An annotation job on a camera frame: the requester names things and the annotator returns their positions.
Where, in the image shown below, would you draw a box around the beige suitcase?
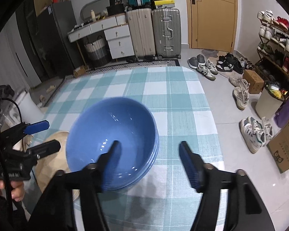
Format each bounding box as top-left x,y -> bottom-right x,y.
126,8 -> 157,59

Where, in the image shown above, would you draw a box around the wooden door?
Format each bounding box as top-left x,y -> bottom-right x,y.
184,0 -> 239,51

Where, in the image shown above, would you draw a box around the rows of racked sneakers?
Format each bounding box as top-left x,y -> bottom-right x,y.
256,10 -> 289,82

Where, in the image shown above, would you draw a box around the black cable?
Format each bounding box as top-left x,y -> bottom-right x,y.
0,98 -> 23,222

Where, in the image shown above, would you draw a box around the tall black cabinet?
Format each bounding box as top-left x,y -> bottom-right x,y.
16,0 -> 53,85

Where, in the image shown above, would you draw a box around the teal checked tablecloth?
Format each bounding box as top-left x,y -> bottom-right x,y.
36,66 -> 228,231

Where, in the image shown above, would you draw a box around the group of loose shoes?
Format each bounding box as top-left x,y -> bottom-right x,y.
187,52 -> 274,154

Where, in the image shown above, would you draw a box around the plain brown cardboard box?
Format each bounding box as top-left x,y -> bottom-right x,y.
242,69 -> 265,94

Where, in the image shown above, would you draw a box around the yellow black shoe box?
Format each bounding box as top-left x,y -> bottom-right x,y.
151,0 -> 176,10

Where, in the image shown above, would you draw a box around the flat brown cardboard sheet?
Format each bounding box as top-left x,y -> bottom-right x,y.
33,0 -> 51,17

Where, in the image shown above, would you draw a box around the large printed cardboard box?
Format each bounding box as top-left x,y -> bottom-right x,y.
266,115 -> 289,174

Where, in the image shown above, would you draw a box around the silver suitcase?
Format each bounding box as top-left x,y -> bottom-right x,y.
151,8 -> 182,59

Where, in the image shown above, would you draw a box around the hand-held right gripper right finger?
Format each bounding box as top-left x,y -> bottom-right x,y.
179,141 -> 275,231

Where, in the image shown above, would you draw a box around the white wardrobe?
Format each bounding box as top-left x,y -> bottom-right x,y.
0,12 -> 42,89

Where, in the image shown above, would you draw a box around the beige trash bin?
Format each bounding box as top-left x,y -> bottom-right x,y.
255,82 -> 286,118

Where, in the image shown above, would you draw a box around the wooden shoe rack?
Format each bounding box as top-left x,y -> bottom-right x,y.
256,20 -> 289,85

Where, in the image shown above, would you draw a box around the dark grey fridge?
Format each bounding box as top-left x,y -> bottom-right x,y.
35,0 -> 83,79

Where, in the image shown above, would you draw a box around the small flat cardboard box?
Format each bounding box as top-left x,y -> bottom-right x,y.
73,66 -> 87,78

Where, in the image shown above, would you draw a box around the woven grey white basket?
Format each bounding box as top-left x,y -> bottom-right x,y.
83,36 -> 111,66

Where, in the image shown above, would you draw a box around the grey door mat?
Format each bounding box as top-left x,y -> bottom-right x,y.
201,49 -> 219,58

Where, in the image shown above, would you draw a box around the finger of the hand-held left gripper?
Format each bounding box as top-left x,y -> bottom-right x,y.
14,140 -> 61,160
1,120 -> 50,145

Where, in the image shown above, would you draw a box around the white electric kettle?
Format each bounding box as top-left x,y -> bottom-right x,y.
11,90 -> 46,130

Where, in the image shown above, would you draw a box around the cream round plate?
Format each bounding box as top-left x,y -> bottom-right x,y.
34,131 -> 80,201

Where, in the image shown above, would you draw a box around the dotted rug with striped border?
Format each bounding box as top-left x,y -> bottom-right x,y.
63,59 -> 180,82

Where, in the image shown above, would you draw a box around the oval grey mirror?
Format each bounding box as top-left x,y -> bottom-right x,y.
80,0 -> 115,22

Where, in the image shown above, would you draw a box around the white desk with drawers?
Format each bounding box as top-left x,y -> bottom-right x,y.
67,14 -> 135,59

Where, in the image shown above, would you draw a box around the person's left hand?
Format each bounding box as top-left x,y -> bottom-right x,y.
0,179 -> 24,201

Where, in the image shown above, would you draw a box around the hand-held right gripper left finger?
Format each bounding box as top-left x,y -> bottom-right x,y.
30,140 -> 122,231

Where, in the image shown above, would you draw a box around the black storage box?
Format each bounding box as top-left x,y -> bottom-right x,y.
106,3 -> 126,16

